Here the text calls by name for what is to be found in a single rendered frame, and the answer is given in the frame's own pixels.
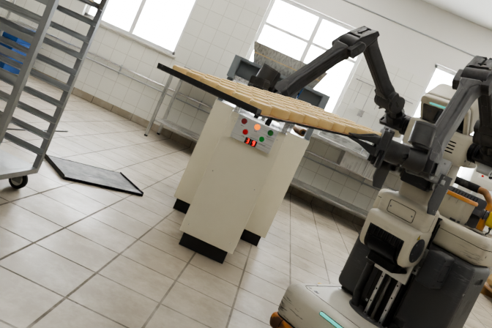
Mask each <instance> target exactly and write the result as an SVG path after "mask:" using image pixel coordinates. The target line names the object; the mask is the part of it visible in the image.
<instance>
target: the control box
mask: <svg viewBox="0 0 492 328"><path fill-rule="evenodd" d="M242 119H246V120H247V123H246V124H243V123H242ZM256 124H259V125H260V129H259V130H256V129H255V125H256ZM243 130H247V131H248V134H247V135H244V134H243V132H242V131H243ZM269 130H272V131H273V135H271V136H270V135H268V131H269ZM278 133H279V131H277V130H275V129H273V128H271V127H268V126H266V125H264V124H262V123H260V122H257V121H255V120H253V119H250V118H248V117H246V116H244V115H241V114H240V115H239V117H238V119H237V121H236V124H235V125H234V128H233V130H232V132H231V135H230V137H232V138H234V139H237V140H238V141H241V142H243V143H245V144H247V145H249V146H252V144H253V141H255V142H254V144H255V145H254V146H252V147H254V148H256V149H259V150H261V151H263V152H265V153H267V154H269V153H270V150H271V148H272V146H273V143H274V142H275V139H276V137H277V134H278ZM260 137H264V141H263V142H260V141H259V138H260ZM248 138H249V139H250V140H249V139H248ZM246 140H248V141H249V143H246Z"/></svg>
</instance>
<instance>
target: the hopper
mask: <svg viewBox="0 0 492 328"><path fill-rule="evenodd" d="M253 62H255V63H256V64H260V65H261V66H263V65H264V63H265V64H267V65H269V66H270V67H271V68H273V69H275V70H277V71H278V72H279V73H280V74H281V75H284V76H286V77H288V76H290V75H291V74H293V73H294V72H296V71H297V70H298V69H300V68H301V67H303V66H305V65H306V63H304V62H302V61H300V60H298V59H295V58H293V57H291V56H288V55H286V54H284V53H281V52H280V51H277V50H275V49H273V48H271V47H268V46H266V45H264V44H261V43H259V42H257V41H255V42H254V56H253ZM327 74H328V73H327V72H326V73H324V74H323V75H321V76H319V77H318V78H317V79H315V80H314V81H312V82H311V83H309V84H308V85H307V86H309V87H310V88H312V89H314V88H315V87H316V85H317V84H318V83H319V82H320V81H321V80H322V79H323V78H324V77H325V76H326V75H327Z"/></svg>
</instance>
